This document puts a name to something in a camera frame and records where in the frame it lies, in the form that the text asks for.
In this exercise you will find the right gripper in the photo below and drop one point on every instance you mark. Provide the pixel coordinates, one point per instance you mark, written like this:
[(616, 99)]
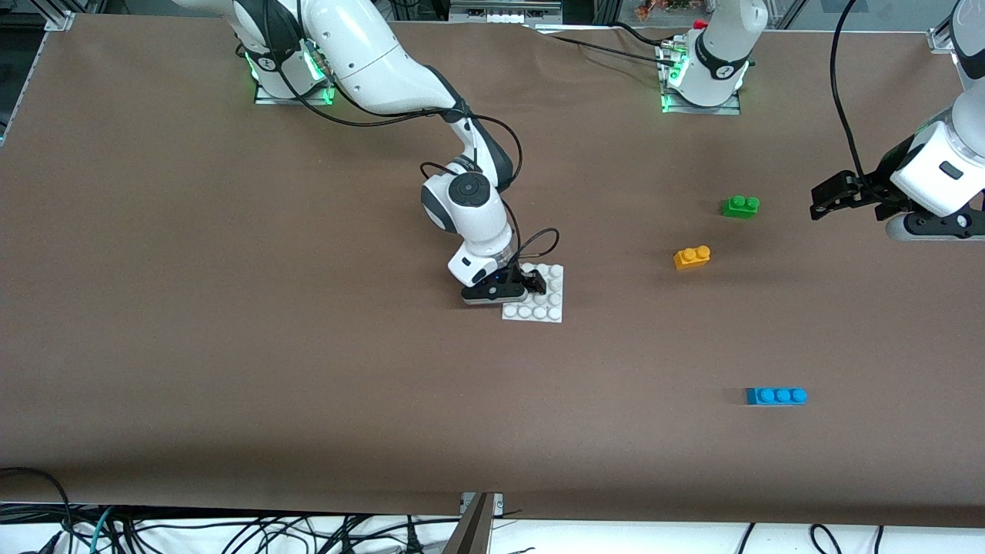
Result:
[(530, 280)]

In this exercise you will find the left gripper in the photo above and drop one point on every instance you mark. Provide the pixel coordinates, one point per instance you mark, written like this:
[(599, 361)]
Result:
[(876, 187)]

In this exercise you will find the white studded base plate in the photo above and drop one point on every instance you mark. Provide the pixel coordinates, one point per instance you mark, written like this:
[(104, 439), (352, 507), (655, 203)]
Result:
[(548, 309)]

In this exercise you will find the yellow two-stud block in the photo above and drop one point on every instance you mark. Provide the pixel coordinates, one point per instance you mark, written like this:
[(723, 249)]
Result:
[(691, 259)]

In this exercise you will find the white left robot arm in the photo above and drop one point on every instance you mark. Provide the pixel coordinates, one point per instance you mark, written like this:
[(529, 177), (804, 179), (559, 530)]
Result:
[(719, 54)]

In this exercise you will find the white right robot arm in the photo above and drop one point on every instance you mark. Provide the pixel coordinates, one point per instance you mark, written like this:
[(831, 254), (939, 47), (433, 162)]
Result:
[(369, 54)]

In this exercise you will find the green two-stud block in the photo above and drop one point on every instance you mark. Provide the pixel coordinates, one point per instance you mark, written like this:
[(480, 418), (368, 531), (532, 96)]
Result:
[(740, 208)]

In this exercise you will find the blue three-stud block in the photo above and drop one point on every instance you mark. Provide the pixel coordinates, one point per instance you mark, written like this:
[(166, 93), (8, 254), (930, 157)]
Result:
[(776, 396)]

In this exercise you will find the brown table cover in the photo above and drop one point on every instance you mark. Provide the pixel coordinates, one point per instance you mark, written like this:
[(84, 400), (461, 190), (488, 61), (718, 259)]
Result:
[(385, 423)]

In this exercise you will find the aluminium profile bar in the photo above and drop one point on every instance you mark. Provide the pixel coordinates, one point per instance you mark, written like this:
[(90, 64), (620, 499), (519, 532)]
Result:
[(471, 535)]

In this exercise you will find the orange cluttered object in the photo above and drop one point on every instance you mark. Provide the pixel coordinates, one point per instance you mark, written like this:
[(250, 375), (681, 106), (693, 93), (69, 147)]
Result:
[(662, 8)]

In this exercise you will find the grey metal device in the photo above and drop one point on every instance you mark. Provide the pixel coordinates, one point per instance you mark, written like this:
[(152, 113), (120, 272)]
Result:
[(504, 11)]

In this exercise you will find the aluminium corner bracket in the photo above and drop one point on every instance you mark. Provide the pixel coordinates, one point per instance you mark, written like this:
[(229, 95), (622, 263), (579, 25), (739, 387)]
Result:
[(940, 40)]

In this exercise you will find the metal edge bracket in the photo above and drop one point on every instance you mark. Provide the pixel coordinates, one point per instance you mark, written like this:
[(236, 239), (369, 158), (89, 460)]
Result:
[(466, 502)]

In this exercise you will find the aluminium frame profile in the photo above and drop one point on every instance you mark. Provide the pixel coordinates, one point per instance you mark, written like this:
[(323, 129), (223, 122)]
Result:
[(60, 14)]

